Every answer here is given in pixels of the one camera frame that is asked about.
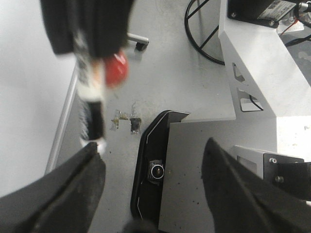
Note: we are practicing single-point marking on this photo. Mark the white whiteboard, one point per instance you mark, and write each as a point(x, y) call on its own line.
point(33, 88)

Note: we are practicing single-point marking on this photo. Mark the black wire stool frame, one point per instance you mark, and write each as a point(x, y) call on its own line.
point(201, 22)

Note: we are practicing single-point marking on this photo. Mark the black white whiteboard marker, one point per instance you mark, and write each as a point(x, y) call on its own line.
point(95, 75)

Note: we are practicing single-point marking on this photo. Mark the grey metal mounting bracket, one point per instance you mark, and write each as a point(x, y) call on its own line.
point(271, 100)

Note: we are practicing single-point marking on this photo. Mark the black electronics box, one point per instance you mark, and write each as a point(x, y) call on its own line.
point(261, 12)

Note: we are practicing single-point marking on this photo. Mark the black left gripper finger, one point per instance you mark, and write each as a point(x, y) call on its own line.
point(55, 14)
point(105, 25)
point(63, 201)
point(242, 202)

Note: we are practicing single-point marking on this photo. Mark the grey chair caster leg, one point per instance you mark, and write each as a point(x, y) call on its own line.
point(141, 41)

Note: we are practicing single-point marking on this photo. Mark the black robot base cover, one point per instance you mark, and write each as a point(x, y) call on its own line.
point(150, 168)

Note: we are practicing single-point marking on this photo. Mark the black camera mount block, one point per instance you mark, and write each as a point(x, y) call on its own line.
point(290, 174)

